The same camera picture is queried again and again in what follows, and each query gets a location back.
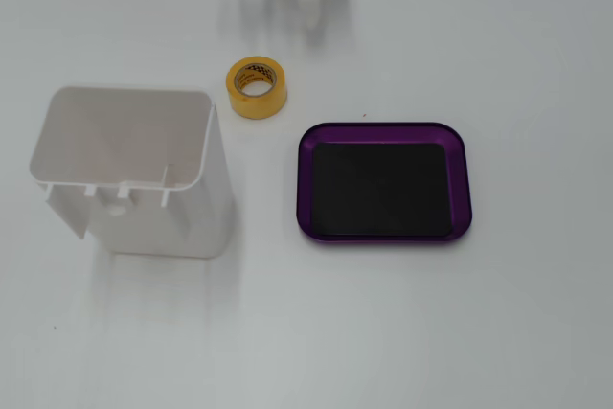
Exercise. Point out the yellow tape roll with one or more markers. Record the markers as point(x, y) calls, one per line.
point(258, 108)

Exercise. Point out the white plastic box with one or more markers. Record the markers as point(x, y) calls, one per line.
point(143, 141)

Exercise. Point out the purple metal tray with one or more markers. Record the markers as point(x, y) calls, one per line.
point(460, 179)

